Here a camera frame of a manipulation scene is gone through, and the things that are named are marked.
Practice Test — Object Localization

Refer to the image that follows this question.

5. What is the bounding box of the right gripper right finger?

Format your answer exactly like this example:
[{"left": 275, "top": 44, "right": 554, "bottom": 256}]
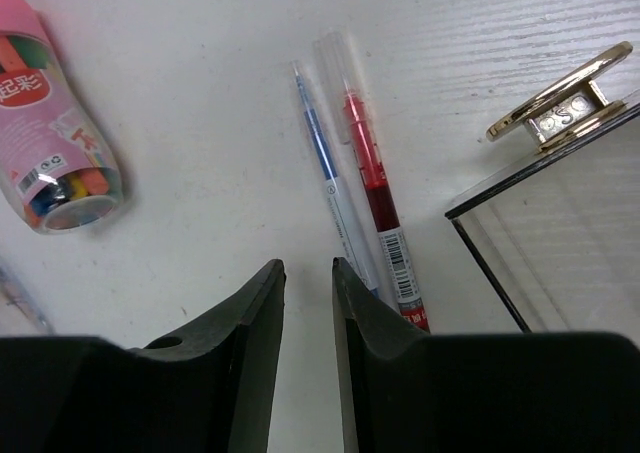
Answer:
[{"left": 332, "top": 258, "right": 639, "bottom": 452}]

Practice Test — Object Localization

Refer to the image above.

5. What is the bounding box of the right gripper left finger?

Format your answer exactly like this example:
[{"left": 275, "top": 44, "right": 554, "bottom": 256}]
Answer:
[{"left": 1, "top": 259, "right": 286, "bottom": 452}]

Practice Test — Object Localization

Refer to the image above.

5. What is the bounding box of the blue gel pen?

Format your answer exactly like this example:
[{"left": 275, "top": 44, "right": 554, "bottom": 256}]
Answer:
[{"left": 291, "top": 61, "right": 380, "bottom": 297}]

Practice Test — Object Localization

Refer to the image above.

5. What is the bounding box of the red gel pen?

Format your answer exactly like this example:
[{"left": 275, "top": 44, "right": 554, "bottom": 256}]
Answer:
[{"left": 315, "top": 31, "right": 430, "bottom": 332}]

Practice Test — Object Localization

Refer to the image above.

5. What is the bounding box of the pink cap crayon jar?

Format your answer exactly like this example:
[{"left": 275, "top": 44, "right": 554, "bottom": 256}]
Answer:
[{"left": 1, "top": 0, "right": 123, "bottom": 234}]

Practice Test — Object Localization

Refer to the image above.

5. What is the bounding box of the clear desk organizer tray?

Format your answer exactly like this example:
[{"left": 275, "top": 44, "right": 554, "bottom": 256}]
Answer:
[{"left": 445, "top": 92, "right": 639, "bottom": 342}]

